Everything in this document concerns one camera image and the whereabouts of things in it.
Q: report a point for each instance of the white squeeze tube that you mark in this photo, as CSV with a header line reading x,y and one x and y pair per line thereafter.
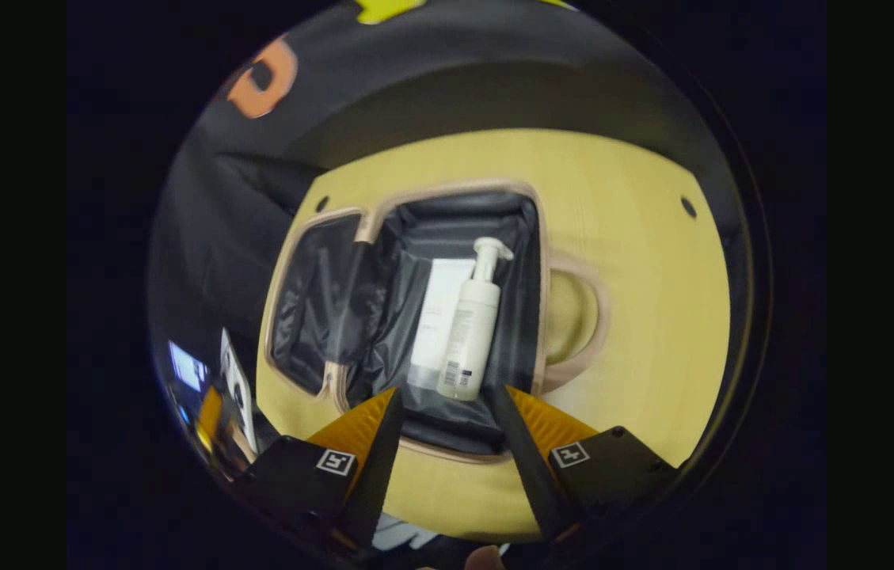
x,y
439,317

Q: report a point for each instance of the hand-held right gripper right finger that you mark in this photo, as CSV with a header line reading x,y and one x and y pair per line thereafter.
x,y
526,459

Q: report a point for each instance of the white printed board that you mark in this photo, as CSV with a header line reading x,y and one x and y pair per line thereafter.
x,y
237,388

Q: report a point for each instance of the white pump bottle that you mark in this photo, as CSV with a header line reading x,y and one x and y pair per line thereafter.
x,y
474,324

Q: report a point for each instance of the lit computer screen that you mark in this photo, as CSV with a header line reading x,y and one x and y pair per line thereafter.
x,y
187,366

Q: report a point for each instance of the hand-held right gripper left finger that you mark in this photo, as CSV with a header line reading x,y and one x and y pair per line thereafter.
x,y
379,459

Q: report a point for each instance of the pink hard-shell suitcase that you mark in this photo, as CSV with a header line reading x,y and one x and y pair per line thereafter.
x,y
383,317

